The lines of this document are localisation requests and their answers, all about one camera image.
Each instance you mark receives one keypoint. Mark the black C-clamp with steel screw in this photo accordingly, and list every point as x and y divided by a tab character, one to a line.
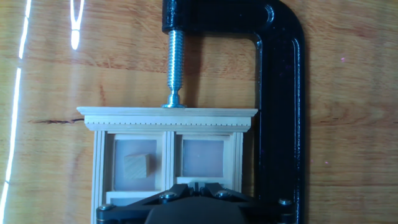
280	109

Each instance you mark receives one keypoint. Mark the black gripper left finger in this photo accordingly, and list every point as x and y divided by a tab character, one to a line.
174	191

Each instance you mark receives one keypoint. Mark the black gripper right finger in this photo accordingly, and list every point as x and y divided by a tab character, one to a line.
217	191

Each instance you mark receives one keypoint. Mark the miniature wooden sliding window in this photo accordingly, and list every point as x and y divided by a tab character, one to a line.
168	119

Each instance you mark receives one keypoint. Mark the small wooden cube on pane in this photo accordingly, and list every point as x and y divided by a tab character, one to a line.
136	166

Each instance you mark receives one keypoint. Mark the orange-brown wooden board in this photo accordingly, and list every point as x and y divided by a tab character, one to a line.
342	93

